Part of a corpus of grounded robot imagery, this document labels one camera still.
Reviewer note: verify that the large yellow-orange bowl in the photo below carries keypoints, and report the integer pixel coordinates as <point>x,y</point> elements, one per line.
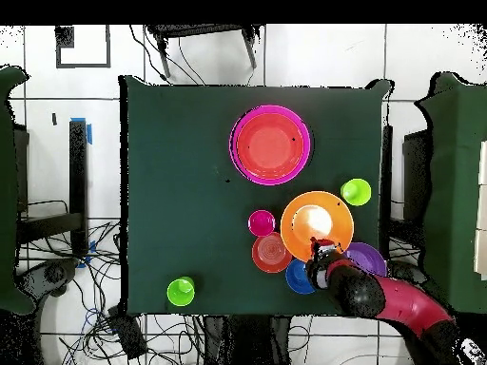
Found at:
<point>296,235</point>

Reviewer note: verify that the wide orange-red bowl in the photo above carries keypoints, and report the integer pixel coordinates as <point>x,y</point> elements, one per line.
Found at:
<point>270,146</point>

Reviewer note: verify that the pink bowl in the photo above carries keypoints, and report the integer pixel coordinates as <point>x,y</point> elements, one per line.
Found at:
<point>233,152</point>

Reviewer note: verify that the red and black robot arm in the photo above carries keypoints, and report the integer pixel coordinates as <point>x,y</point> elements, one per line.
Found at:
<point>403,300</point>

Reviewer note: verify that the purple bowl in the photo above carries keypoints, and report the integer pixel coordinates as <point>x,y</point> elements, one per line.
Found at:
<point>367,258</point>

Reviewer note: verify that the blue bowl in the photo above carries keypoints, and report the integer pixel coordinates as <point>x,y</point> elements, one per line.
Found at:
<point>296,277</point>

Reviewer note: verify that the small orange-red bowl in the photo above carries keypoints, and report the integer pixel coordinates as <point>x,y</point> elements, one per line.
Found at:
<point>271,251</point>

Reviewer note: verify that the lime yellow cup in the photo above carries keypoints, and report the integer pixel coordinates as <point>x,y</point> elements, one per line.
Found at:
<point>355,192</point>

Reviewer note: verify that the magenta red cup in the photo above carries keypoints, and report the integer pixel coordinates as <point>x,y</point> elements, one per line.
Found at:
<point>261,223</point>

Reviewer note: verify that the green cloth side table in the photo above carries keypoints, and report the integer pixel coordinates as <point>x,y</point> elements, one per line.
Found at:
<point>7,190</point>
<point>452,190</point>

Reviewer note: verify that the green cup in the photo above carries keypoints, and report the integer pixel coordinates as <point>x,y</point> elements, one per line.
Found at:
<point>180,292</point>

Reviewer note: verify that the white boxes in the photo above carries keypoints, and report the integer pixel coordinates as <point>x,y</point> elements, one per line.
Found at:
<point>482,209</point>

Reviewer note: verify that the dark green tablecloth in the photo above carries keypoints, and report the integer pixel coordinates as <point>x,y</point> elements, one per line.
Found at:
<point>171,171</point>

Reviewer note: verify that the black power brick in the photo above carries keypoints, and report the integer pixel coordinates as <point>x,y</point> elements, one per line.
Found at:
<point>127,332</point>

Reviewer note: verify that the black metal stand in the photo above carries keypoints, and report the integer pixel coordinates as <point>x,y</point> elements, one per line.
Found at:
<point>198,29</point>

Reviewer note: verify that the blue tape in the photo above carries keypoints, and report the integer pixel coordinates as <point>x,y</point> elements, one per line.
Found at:
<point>89,135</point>

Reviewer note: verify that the black square floor frame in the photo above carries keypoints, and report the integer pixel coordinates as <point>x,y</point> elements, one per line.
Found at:
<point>64,36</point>

